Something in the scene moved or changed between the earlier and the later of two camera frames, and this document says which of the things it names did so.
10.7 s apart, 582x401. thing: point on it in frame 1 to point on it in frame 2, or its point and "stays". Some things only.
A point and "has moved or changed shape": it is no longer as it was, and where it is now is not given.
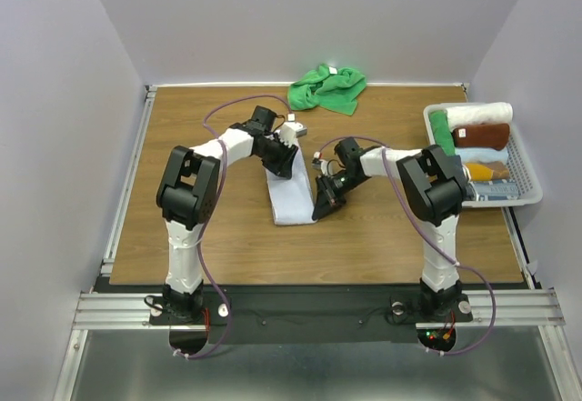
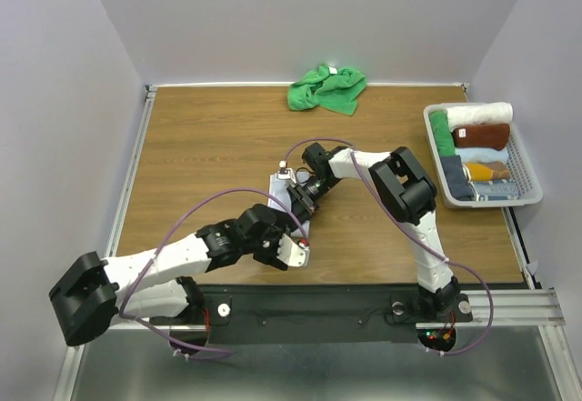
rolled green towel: x=442 y=131 stays
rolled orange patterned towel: x=487 y=170 stays
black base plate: x=310 y=314 stays
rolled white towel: x=490 y=113 stays
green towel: x=326 y=87 stays
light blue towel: x=292 y=200 has moved or changed shape
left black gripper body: x=276 y=154 to x=266 y=248
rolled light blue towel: x=470 y=155 stays
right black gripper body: x=343 y=183 to x=307 y=194
